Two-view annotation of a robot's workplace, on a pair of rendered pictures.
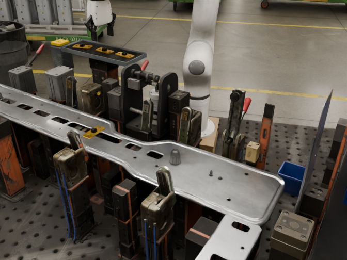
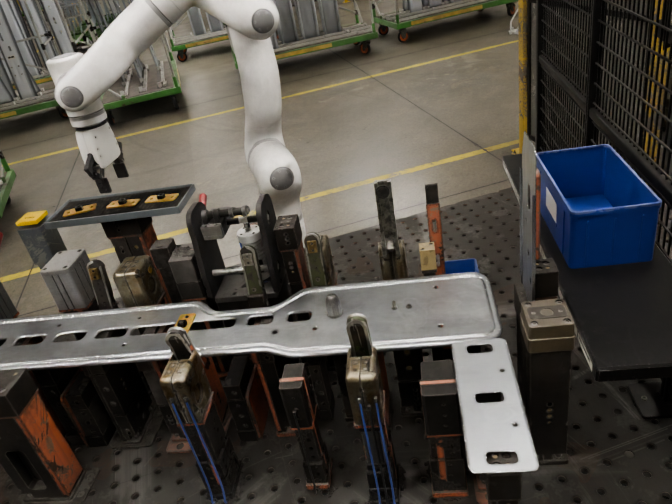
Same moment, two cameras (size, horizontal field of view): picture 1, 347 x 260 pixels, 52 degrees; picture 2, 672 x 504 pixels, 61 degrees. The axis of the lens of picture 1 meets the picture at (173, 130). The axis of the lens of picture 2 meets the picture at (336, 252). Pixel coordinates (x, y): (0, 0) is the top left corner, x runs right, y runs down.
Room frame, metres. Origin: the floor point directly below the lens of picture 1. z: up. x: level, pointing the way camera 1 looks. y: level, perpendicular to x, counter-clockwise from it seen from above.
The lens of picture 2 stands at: (-0.02, 0.33, 1.72)
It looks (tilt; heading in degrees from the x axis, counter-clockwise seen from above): 30 degrees down; 339
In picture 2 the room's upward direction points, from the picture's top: 11 degrees counter-clockwise
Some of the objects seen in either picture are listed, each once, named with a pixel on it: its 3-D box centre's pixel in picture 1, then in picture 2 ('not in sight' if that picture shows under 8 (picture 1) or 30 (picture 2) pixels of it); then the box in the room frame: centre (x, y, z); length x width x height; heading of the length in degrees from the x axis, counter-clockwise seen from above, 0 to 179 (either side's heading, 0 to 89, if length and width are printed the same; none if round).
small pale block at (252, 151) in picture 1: (247, 190); (433, 312); (0.90, -0.25, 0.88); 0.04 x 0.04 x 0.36; 58
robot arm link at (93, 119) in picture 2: not in sight; (88, 117); (1.49, 0.30, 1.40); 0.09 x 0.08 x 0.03; 144
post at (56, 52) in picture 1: (67, 88); (67, 288); (1.62, 0.53, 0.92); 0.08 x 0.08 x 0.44; 58
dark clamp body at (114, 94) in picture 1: (123, 131); (207, 312); (1.27, 0.21, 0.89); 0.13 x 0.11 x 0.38; 148
